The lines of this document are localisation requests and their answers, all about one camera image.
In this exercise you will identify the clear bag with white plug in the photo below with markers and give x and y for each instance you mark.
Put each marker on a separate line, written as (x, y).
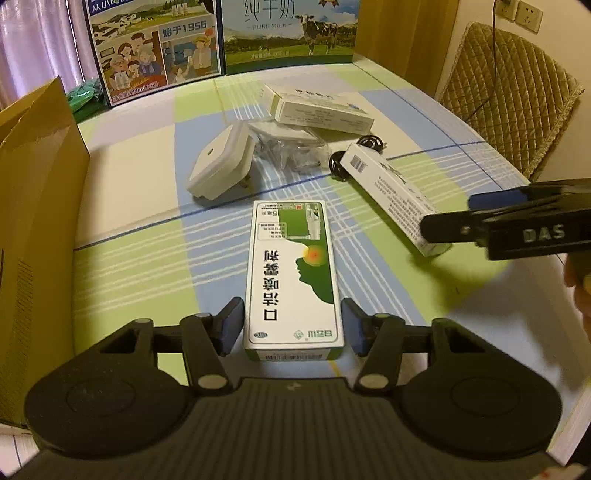
(297, 149)

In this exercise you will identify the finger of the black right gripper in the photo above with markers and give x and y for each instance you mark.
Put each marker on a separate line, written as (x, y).
(500, 199)
(456, 227)

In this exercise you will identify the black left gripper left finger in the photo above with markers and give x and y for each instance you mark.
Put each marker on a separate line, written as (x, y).
(205, 338)

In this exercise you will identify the brown cardboard box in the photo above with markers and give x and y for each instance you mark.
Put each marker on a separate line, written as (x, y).
(44, 162)

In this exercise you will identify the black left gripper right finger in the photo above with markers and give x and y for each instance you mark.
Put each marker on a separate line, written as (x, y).
(378, 339)

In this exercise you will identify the pink curtain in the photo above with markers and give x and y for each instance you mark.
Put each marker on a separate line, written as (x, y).
(42, 40)

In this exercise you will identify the green plastic bag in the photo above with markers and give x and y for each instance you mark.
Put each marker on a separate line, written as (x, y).
(87, 100)

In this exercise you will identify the green white spray medicine box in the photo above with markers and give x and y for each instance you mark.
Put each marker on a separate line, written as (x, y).
(292, 310)

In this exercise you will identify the white square night light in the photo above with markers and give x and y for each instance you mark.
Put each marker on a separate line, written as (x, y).
(223, 163)

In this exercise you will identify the blue cartoon milk carton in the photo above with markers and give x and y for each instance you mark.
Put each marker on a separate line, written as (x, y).
(145, 46)

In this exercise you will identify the quilted tan chair cushion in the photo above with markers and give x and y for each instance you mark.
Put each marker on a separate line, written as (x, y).
(511, 92)

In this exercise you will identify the white green tablet box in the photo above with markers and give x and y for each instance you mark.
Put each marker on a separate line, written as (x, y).
(306, 108)

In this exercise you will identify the long white medicine box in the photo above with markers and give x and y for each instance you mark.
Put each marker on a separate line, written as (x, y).
(403, 202)

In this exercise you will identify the person's hand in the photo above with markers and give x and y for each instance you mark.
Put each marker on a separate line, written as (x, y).
(581, 296)

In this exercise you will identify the pure milk cow carton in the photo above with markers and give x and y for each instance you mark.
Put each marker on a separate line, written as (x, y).
(267, 34)

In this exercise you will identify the white wall socket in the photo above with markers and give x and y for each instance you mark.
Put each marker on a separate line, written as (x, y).
(521, 13)

